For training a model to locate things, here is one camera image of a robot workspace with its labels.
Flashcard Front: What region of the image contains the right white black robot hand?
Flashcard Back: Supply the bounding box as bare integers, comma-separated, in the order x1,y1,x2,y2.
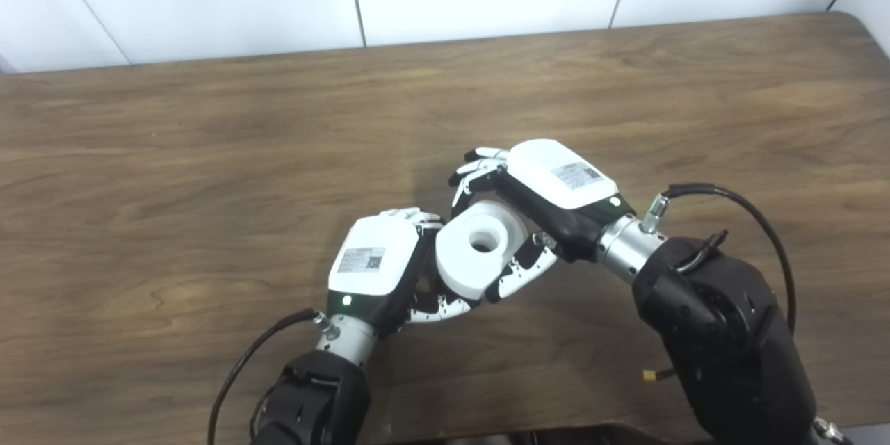
448,139,637,303

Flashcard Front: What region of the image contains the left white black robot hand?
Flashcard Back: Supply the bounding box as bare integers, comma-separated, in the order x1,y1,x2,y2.
327,207,480,338

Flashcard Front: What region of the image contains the round white plastic piece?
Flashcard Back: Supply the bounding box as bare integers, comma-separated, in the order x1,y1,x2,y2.
435,200,529,296

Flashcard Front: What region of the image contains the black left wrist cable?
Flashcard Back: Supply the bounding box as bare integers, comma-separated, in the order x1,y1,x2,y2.
207,308,331,445

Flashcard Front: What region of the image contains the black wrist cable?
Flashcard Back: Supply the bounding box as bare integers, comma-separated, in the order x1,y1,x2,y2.
643,183,797,334
207,308,331,445

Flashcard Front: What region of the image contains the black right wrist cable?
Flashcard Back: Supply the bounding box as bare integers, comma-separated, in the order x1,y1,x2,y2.
643,183,797,334

